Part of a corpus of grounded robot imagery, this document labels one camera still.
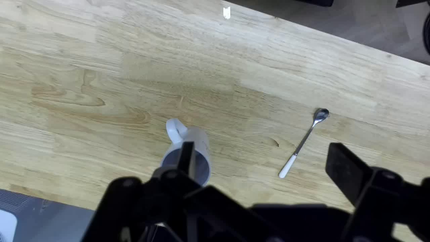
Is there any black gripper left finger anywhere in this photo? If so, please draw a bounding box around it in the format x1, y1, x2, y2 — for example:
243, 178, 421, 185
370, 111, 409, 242
153, 141, 201, 185

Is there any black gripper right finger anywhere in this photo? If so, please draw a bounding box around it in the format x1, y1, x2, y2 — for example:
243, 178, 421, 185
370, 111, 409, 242
323, 141, 374, 208

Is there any metal spoon with white handle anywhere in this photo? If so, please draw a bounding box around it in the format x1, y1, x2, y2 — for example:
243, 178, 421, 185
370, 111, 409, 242
276, 106, 331, 180

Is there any white ceramic mug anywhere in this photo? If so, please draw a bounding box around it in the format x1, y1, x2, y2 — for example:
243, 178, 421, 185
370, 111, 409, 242
159, 117, 213, 188

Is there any black equipment piece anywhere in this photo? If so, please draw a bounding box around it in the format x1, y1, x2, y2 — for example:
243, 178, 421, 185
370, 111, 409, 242
294, 0, 335, 8

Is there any white plastic object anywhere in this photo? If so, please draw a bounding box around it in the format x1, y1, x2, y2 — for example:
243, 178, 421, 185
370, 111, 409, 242
0, 207, 20, 242

